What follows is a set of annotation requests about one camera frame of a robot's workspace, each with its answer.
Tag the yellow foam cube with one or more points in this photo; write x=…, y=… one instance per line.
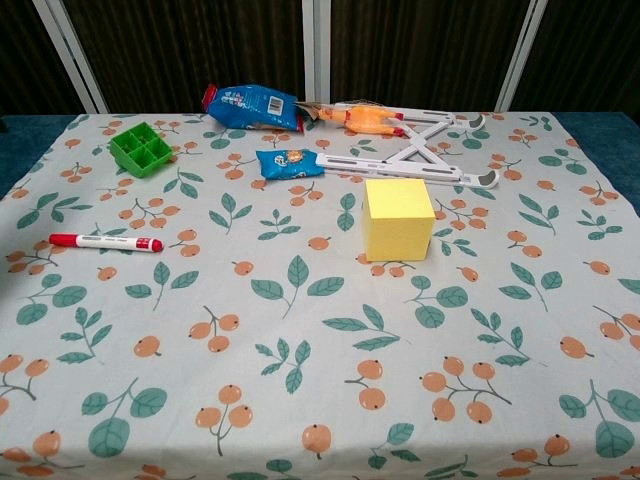
x=400, y=230

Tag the red and white marker pen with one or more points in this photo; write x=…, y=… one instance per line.
x=105, y=242

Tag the floral fruit print tablecloth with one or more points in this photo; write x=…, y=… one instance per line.
x=320, y=325

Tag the small blue snack bag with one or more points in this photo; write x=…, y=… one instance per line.
x=290, y=165

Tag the white folding laptop stand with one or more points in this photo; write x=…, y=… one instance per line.
x=345, y=162

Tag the orange rubber chicken toy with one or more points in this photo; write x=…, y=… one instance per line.
x=367, y=120

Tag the large blue snack bag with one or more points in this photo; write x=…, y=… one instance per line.
x=250, y=107

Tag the green compartment tray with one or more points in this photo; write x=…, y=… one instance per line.
x=150, y=170

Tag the dark room divider panel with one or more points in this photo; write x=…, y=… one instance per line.
x=590, y=50
x=175, y=50
x=425, y=50
x=25, y=50

